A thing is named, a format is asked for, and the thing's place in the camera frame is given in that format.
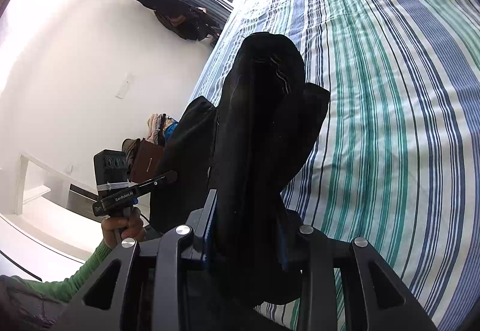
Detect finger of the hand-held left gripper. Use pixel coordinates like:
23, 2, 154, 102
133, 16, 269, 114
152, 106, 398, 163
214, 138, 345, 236
133, 170, 179, 197

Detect white wall switch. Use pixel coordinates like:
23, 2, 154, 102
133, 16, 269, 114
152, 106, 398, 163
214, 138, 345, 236
115, 72, 134, 100

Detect person's left forearm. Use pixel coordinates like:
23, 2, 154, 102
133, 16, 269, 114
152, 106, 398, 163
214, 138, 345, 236
11, 241, 114, 296

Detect brown board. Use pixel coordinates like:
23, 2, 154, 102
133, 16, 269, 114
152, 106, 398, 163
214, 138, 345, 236
122, 138, 166, 184

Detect black pants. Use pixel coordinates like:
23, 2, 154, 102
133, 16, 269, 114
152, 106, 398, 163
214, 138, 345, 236
149, 32, 331, 306

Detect person's left hand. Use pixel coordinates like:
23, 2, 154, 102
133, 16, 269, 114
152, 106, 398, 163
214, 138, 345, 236
101, 208, 146, 254

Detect hanging black clothes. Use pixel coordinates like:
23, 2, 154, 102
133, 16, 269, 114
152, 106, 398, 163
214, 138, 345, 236
128, 0, 223, 49

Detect striped bed sheet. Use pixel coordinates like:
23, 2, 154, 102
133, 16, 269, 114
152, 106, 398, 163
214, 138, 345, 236
189, 0, 480, 331

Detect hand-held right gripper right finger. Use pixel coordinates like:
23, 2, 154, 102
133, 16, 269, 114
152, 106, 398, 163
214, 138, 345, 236
277, 213, 440, 331

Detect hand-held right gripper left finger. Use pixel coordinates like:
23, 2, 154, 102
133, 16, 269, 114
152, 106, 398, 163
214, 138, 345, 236
49, 188, 219, 331

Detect white shelf unit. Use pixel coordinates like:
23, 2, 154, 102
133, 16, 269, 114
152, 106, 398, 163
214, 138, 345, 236
0, 151, 104, 281

